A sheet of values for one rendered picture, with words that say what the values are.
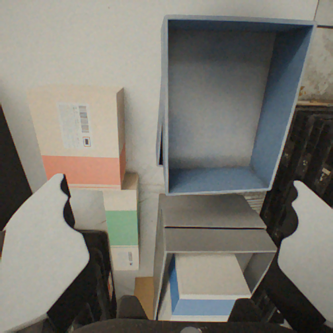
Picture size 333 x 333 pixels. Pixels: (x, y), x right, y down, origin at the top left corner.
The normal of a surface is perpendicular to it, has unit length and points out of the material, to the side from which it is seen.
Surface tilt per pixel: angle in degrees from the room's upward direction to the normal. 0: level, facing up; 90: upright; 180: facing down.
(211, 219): 90
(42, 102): 0
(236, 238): 90
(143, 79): 0
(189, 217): 90
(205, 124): 0
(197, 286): 90
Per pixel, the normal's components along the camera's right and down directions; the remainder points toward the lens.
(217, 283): 0.19, -0.87
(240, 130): 0.07, 0.48
